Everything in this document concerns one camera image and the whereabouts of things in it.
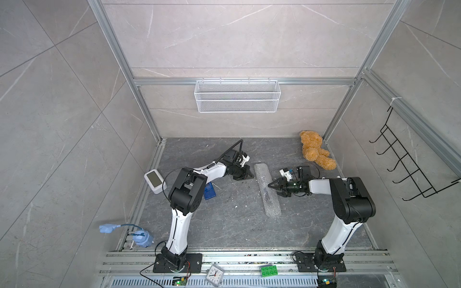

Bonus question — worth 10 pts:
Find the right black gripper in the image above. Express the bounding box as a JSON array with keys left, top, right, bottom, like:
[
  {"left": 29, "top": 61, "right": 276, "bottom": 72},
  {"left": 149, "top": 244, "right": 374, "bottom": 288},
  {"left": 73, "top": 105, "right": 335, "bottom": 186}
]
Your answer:
[{"left": 269, "top": 179, "right": 303, "bottom": 198}]

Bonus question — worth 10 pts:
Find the clear bubble wrap sheet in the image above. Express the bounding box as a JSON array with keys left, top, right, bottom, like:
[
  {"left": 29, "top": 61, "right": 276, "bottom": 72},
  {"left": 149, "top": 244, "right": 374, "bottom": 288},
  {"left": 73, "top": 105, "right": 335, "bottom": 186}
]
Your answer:
[{"left": 254, "top": 163, "right": 282, "bottom": 218}]

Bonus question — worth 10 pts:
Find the blue tape dispenser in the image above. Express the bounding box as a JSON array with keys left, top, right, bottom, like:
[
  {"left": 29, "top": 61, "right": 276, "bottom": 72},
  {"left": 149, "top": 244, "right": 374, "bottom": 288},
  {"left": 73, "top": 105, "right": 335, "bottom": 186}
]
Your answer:
[{"left": 204, "top": 182, "right": 216, "bottom": 200}]

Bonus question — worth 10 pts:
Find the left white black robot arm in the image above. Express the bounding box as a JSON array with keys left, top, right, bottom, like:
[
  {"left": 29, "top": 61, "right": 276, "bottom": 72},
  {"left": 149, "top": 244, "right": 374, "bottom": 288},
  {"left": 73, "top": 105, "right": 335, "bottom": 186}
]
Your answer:
[{"left": 161, "top": 149, "right": 254, "bottom": 271}]

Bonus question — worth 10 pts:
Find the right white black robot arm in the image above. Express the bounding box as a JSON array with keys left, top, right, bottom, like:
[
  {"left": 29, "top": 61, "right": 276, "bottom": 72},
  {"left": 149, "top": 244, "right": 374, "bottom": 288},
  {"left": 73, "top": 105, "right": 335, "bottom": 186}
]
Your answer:
[{"left": 268, "top": 166, "right": 376, "bottom": 272}]

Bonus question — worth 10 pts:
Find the tan teddy bear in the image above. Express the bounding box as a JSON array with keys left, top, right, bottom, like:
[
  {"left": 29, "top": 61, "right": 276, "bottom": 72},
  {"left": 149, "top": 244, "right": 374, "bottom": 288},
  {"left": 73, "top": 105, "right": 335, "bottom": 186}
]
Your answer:
[{"left": 300, "top": 131, "right": 337, "bottom": 170}]

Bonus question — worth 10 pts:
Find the green toy brick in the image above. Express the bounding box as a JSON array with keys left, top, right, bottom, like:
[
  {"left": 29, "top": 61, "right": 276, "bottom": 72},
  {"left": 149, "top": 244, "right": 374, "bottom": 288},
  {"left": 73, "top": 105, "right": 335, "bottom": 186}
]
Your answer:
[{"left": 260, "top": 265, "right": 278, "bottom": 278}]

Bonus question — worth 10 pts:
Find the white digital timer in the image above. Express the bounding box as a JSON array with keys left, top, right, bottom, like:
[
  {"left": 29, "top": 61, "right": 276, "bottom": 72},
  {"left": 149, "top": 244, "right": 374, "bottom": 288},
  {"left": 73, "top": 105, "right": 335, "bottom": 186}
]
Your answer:
[{"left": 144, "top": 169, "right": 167, "bottom": 194}]

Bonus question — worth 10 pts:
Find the small white analog clock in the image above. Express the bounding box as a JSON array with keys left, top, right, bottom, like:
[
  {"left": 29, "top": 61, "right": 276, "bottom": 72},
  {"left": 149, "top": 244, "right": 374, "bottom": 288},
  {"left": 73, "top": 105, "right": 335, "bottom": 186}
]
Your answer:
[{"left": 205, "top": 264, "right": 224, "bottom": 287}]

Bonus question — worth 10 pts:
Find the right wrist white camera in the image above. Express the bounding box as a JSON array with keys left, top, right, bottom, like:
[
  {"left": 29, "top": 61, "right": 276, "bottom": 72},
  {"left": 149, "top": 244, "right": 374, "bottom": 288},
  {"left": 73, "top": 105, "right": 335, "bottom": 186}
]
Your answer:
[{"left": 279, "top": 168, "right": 293, "bottom": 182}]

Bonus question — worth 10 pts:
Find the wrist white camera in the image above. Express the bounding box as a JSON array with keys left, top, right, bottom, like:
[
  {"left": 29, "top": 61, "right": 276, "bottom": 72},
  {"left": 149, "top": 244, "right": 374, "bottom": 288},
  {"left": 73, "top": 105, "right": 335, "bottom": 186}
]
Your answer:
[
  {"left": 279, "top": 168, "right": 293, "bottom": 182},
  {"left": 239, "top": 152, "right": 250, "bottom": 168}
]

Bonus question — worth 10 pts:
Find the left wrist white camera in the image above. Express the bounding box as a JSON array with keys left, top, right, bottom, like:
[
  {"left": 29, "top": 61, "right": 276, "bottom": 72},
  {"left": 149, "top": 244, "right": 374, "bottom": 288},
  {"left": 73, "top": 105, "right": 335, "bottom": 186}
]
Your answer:
[{"left": 239, "top": 152, "right": 250, "bottom": 168}]

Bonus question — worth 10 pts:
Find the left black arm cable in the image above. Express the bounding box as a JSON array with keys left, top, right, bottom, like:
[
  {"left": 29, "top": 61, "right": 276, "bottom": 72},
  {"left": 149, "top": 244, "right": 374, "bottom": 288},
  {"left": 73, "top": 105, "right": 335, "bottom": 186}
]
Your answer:
[{"left": 214, "top": 139, "right": 244, "bottom": 164}]

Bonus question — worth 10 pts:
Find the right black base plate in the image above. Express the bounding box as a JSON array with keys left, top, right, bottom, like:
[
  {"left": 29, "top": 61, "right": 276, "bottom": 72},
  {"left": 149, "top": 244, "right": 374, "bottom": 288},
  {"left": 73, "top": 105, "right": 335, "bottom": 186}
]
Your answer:
[{"left": 292, "top": 252, "right": 347, "bottom": 272}]

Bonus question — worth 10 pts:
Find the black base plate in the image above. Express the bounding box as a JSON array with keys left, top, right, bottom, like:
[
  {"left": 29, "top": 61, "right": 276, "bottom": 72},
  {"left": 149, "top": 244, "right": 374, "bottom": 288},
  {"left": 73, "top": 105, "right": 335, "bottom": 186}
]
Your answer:
[
  {"left": 152, "top": 253, "right": 203, "bottom": 273},
  {"left": 292, "top": 252, "right": 347, "bottom": 272}
]

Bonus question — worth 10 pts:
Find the white wire mesh basket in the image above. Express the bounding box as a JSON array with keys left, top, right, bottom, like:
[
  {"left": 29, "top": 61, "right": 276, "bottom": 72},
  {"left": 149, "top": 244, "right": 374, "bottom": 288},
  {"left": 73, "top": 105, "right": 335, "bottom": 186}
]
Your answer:
[{"left": 194, "top": 80, "right": 282, "bottom": 114}]

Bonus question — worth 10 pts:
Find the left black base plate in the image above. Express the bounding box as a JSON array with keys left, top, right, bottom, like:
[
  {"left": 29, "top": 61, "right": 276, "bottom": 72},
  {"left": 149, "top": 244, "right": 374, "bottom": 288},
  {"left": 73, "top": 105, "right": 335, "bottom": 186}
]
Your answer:
[{"left": 152, "top": 253, "right": 203, "bottom": 273}]

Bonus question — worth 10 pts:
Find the black wire hook rack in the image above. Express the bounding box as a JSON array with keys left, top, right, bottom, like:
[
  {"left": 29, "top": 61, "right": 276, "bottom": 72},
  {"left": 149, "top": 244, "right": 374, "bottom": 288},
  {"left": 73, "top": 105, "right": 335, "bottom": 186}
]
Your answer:
[{"left": 369, "top": 108, "right": 461, "bottom": 202}]

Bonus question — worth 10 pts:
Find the aluminium frame post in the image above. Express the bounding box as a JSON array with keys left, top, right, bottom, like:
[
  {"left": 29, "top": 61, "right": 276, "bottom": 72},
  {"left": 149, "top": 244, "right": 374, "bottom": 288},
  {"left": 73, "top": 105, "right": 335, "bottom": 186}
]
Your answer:
[{"left": 323, "top": 0, "right": 411, "bottom": 142}]

